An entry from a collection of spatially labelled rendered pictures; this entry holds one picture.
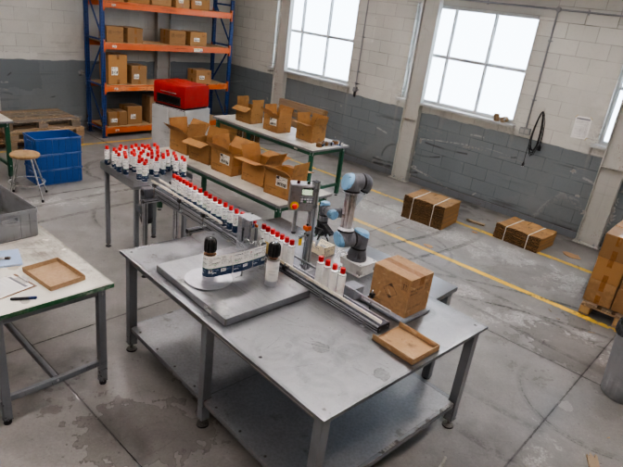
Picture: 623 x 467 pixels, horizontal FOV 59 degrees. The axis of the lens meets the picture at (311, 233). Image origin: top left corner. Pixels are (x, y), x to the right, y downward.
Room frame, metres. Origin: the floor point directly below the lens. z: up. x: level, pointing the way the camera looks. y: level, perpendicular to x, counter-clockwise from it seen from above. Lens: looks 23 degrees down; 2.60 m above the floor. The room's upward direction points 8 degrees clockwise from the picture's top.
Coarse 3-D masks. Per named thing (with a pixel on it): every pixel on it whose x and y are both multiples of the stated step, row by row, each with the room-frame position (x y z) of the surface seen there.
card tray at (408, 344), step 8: (400, 328) 2.92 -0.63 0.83; (408, 328) 2.90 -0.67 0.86; (376, 336) 2.74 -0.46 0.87; (384, 336) 2.80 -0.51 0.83; (392, 336) 2.81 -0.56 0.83; (400, 336) 2.83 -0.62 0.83; (408, 336) 2.84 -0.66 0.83; (416, 336) 2.85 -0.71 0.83; (424, 336) 2.82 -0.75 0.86; (384, 344) 2.70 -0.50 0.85; (392, 344) 2.73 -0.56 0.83; (400, 344) 2.75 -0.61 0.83; (408, 344) 2.76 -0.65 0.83; (416, 344) 2.77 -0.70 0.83; (424, 344) 2.78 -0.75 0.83; (432, 344) 2.77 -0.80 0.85; (392, 352) 2.65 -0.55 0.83; (400, 352) 2.62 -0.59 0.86; (408, 352) 2.67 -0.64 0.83; (416, 352) 2.68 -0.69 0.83; (424, 352) 2.69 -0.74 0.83; (432, 352) 2.69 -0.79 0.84; (408, 360) 2.57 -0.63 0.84; (416, 360) 2.58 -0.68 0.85
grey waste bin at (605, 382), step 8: (616, 336) 3.81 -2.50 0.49; (616, 344) 3.77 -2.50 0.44; (616, 352) 3.74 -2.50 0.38; (608, 360) 3.81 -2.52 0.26; (616, 360) 3.72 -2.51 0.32; (608, 368) 3.77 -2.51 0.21; (616, 368) 3.70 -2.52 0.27; (608, 376) 3.74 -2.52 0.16; (616, 376) 3.67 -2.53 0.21; (608, 384) 3.70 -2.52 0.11; (616, 384) 3.66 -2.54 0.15; (608, 392) 3.68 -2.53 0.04; (616, 392) 3.64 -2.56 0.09; (616, 400) 3.62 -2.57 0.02
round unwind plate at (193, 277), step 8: (192, 272) 3.17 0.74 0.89; (200, 272) 3.19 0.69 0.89; (184, 280) 3.06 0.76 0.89; (192, 280) 3.07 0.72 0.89; (200, 280) 3.09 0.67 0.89; (216, 280) 3.12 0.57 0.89; (224, 280) 3.13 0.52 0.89; (232, 280) 3.14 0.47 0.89; (200, 288) 2.98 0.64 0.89; (208, 288) 2.99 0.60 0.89; (216, 288) 3.01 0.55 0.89
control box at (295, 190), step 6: (294, 186) 3.52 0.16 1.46; (300, 186) 3.53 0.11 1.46; (306, 186) 3.53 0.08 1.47; (312, 186) 3.55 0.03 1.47; (294, 192) 3.52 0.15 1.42; (300, 192) 3.53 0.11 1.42; (288, 198) 3.58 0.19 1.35; (294, 198) 3.52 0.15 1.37; (288, 204) 3.55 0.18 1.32; (300, 204) 3.53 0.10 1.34; (306, 204) 3.54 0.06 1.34; (312, 204) 3.55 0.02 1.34; (300, 210) 3.54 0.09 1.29; (306, 210) 3.54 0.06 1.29
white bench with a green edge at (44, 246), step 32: (32, 256) 3.28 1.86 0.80; (64, 256) 3.34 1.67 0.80; (32, 288) 2.87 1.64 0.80; (64, 288) 2.92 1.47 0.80; (96, 288) 2.97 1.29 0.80; (0, 320) 2.54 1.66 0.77; (96, 320) 3.04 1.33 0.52; (0, 352) 2.56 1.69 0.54; (32, 352) 3.03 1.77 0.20; (0, 384) 2.55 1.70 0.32
